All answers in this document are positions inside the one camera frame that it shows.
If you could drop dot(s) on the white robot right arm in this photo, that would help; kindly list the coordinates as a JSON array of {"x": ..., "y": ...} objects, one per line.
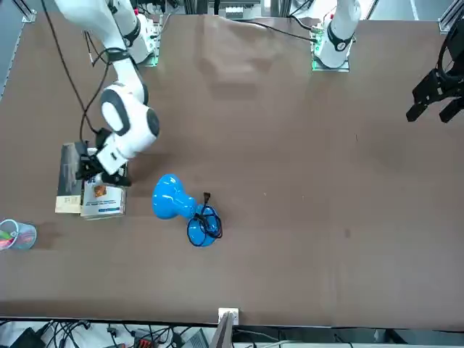
[{"x": 127, "y": 119}]

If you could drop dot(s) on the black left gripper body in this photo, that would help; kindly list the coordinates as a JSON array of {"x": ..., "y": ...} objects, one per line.
[{"x": 442, "y": 85}]

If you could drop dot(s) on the aluminium frame profile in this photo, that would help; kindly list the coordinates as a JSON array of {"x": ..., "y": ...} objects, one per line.
[
  {"x": 451, "y": 20},
  {"x": 29, "y": 16}
]

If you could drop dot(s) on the red and black device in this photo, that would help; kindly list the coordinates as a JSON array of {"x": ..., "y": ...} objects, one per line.
[{"x": 142, "y": 342}]

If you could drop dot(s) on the grey metal post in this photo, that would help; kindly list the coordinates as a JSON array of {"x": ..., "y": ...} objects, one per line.
[{"x": 223, "y": 333}]

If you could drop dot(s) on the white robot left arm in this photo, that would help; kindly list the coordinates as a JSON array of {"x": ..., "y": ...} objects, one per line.
[{"x": 340, "y": 36}]

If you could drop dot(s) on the grey box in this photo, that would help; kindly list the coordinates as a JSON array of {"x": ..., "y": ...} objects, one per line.
[{"x": 195, "y": 339}]

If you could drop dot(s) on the white and blue book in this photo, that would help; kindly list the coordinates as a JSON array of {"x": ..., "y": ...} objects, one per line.
[{"x": 105, "y": 206}]

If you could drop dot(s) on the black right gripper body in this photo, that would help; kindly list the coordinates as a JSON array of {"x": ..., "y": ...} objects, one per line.
[{"x": 87, "y": 159}]

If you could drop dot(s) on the translucent pen cup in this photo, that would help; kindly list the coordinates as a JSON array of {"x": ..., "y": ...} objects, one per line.
[{"x": 27, "y": 226}]

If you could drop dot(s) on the green highlighter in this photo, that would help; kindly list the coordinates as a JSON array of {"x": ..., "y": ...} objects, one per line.
[{"x": 5, "y": 235}]

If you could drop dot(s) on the white power socket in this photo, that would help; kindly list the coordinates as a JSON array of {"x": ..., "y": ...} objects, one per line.
[{"x": 233, "y": 313}]

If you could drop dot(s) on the black and beige paperback book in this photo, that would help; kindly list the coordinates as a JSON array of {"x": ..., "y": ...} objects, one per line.
[{"x": 67, "y": 181}]

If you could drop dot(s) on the blue desk lamp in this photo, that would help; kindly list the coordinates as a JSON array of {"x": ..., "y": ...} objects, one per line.
[{"x": 168, "y": 197}]

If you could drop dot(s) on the large black power adapter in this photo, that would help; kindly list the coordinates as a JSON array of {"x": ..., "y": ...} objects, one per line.
[{"x": 25, "y": 339}]

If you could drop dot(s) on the pink highlighter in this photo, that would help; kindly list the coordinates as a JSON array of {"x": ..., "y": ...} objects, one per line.
[{"x": 7, "y": 244}]

